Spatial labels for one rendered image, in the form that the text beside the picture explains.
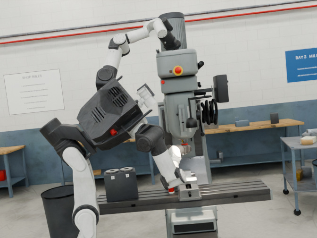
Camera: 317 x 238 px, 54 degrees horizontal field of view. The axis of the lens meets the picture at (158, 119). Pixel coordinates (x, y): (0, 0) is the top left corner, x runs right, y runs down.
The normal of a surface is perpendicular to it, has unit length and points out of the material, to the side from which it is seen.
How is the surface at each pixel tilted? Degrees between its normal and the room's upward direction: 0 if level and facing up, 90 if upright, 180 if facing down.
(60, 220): 94
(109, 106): 74
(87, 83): 90
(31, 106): 90
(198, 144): 90
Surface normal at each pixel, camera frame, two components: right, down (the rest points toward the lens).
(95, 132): -0.34, -0.17
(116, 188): 0.15, 0.06
